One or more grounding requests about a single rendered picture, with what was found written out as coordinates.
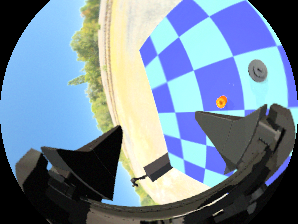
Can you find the orange knob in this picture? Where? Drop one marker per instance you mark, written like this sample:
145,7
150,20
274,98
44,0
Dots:
221,101

